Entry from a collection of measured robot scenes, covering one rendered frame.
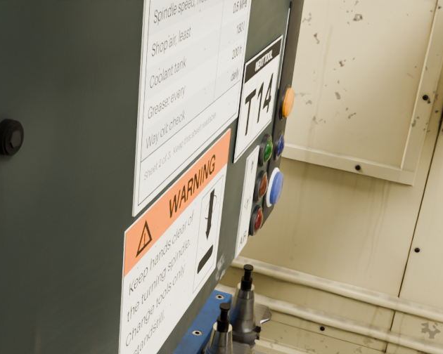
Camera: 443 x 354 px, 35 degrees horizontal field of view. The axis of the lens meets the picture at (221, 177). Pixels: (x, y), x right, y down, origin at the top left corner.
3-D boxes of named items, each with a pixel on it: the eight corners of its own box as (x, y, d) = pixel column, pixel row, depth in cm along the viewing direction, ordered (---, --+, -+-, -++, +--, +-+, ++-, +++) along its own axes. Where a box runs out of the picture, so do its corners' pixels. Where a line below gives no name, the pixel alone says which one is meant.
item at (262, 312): (274, 310, 116) (275, 306, 116) (266, 328, 112) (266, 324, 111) (233, 299, 118) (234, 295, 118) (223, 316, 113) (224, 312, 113)
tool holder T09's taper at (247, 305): (233, 311, 112) (238, 275, 109) (259, 320, 110) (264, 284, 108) (221, 326, 108) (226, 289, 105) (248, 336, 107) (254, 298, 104)
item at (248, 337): (228, 319, 114) (230, 307, 113) (264, 332, 112) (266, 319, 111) (212, 341, 109) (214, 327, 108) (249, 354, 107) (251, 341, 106)
